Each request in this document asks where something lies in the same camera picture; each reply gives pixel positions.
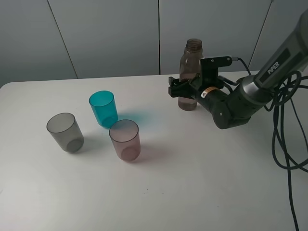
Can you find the pink translucent plastic cup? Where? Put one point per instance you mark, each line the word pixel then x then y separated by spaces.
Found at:
pixel 125 137

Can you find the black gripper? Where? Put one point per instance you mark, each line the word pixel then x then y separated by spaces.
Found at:
pixel 205 90

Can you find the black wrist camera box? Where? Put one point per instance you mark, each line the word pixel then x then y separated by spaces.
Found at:
pixel 209 71

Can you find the teal translucent plastic cup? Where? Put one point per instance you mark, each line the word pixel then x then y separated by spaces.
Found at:
pixel 104 108

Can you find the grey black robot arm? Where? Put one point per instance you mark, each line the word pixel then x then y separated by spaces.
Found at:
pixel 276 82

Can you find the grey translucent plastic cup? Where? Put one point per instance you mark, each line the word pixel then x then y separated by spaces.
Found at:
pixel 65 130

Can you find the brown translucent plastic bottle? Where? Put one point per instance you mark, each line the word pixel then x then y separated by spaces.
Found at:
pixel 189 67

